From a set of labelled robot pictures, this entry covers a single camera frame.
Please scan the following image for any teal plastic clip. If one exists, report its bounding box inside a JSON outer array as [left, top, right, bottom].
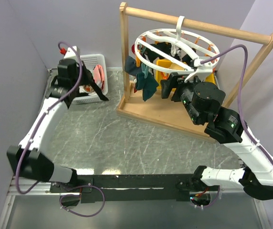
[[141, 64, 149, 79]]

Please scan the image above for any white plastic laundry basket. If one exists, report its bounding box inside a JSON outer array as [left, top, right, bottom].
[[72, 53, 109, 105]]

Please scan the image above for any wooden hanger rack frame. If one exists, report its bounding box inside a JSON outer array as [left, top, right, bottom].
[[116, 2, 273, 142]]

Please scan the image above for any argyle patterned knit sock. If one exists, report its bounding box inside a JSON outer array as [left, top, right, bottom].
[[82, 85, 95, 94]]

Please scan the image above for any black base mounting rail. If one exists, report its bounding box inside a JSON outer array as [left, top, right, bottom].
[[50, 174, 207, 203]]

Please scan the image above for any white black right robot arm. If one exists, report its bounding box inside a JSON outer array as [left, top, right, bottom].
[[160, 73, 273, 200]]

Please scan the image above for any teal green sock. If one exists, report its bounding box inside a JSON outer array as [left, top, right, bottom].
[[135, 73, 158, 102]]

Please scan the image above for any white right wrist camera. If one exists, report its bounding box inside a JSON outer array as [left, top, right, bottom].
[[184, 58, 219, 83]]

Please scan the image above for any long black sock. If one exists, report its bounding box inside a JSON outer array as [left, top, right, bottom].
[[90, 80, 109, 101]]

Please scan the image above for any white round clip hanger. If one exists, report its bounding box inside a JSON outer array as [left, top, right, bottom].
[[134, 16, 220, 74]]

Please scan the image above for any yellow plastic tray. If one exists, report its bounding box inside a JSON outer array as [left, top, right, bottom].
[[155, 59, 217, 90]]

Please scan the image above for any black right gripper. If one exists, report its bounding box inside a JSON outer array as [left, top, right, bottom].
[[159, 72, 205, 125]]

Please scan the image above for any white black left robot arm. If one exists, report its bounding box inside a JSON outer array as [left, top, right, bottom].
[[7, 58, 108, 192]]

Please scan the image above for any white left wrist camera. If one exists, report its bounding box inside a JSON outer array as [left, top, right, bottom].
[[60, 46, 80, 62]]

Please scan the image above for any pink patterned sock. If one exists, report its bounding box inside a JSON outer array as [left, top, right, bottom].
[[93, 64, 105, 90]]

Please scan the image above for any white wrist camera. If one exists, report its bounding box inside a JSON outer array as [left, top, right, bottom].
[[60, 46, 80, 62], [184, 58, 219, 83]]

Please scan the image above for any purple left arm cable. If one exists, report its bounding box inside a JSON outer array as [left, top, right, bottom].
[[15, 42, 84, 194]]

